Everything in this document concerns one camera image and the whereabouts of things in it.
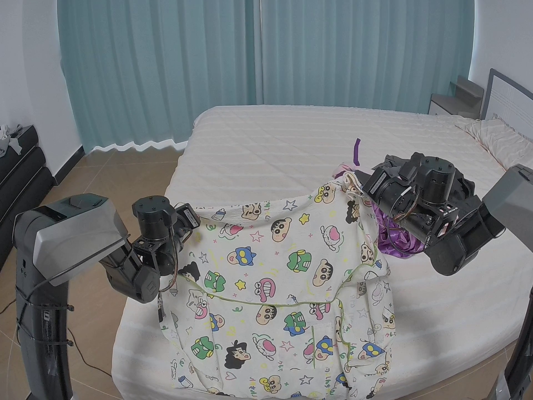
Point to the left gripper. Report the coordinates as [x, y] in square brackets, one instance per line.
[189, 219]

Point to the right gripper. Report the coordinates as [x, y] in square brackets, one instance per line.
[377, 186]

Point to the white printed pyjama top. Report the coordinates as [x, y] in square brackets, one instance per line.
[270, 286]

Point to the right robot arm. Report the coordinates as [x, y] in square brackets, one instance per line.
[466, 244]

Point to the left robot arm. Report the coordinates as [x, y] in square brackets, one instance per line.
[75, 231]

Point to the bed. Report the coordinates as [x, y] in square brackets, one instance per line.
[270, 140]

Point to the pile of clothes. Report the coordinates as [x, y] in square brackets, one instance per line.
[8, 138]

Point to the pink garment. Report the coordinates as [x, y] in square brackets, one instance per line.
[343, 170]

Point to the purple satin garment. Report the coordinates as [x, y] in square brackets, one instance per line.
[399, 240]

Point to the grey bedside table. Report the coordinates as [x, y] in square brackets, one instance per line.
[454, 98]

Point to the cream striped pillow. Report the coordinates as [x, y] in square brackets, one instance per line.
[504, 140]

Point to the blue-green curtain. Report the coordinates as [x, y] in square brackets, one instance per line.
[166, 56]
[366, 36]

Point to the black chest of drawers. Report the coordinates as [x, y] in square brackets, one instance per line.
[21, 173]

